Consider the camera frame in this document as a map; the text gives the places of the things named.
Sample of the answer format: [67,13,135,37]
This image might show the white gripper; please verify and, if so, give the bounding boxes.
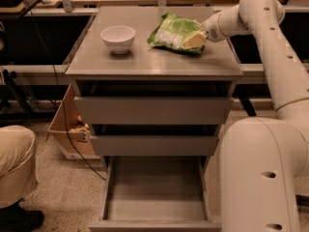
[182,14,226,49]

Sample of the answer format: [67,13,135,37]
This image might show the black shoe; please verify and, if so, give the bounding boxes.
[0,203,44,232]

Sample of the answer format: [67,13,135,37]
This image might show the grey bottom drawer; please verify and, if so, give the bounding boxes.
[89,157,221,232]

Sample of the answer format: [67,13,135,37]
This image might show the grey drawer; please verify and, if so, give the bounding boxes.
[89,157,221,232]
[91,135,218,156]
[74,97,233,125]

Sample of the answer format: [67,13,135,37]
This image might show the grey top drawer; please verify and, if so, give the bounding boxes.
[74,97,233,125]

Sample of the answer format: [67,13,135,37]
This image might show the black cable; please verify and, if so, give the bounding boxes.
[14,0,107,182]

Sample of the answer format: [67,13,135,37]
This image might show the grey middle drawer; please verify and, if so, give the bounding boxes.
[91,135,218,156]

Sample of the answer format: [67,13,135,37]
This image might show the white ceramic bowl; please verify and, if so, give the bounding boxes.
[100,25,135,54]

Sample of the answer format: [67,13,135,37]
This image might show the grey drawer cabinet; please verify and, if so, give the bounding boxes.
[65,6,244,232]

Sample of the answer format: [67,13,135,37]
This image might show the person leg beige trousers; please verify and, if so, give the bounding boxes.
[0,126,37,208]

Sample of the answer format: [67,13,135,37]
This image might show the green rice chip bag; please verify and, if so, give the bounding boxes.
[147,13,206,54]

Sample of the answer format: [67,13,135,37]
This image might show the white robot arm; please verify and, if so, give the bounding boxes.
[203,0,309,232]

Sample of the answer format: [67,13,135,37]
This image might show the brown cardboard box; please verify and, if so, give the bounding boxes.
[48,86,97,160]

